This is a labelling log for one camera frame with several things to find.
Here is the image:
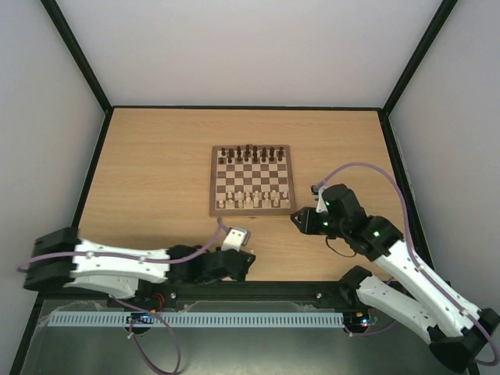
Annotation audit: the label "wooden chessboard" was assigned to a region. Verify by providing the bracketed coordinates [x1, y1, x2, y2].
[209, 150, 296, 217]

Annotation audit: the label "black aluminium rail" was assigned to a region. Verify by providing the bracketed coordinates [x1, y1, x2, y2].
[38, 279, 454, 309]

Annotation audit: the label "light pieces on board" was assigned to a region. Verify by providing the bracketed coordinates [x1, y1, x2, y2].
[215, 190, 292, 210]

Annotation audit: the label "black frame post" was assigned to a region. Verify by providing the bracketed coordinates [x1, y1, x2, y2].
[381, 0, 460, 114]
[40, 0, 113, 113]

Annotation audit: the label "black frame post left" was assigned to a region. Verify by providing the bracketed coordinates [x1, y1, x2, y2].
[40, 0, 113, 113]

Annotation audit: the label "black frame post right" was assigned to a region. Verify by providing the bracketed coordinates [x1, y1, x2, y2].
[381, 0, 460, 114]

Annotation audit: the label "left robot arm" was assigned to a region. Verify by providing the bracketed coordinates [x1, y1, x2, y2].
[20, 227, 255, 299]

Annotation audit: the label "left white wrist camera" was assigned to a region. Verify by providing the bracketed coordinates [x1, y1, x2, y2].
[221, 227, 251, 251]

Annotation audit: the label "dark chess pieces row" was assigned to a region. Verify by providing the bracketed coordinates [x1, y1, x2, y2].
[212, 144, 290, 166]

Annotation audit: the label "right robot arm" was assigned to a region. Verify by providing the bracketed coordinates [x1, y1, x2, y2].
[291, 184, 499, 373]

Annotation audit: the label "light blue cable duct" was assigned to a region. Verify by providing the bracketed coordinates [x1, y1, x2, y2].
[47, 312, 345, 328]

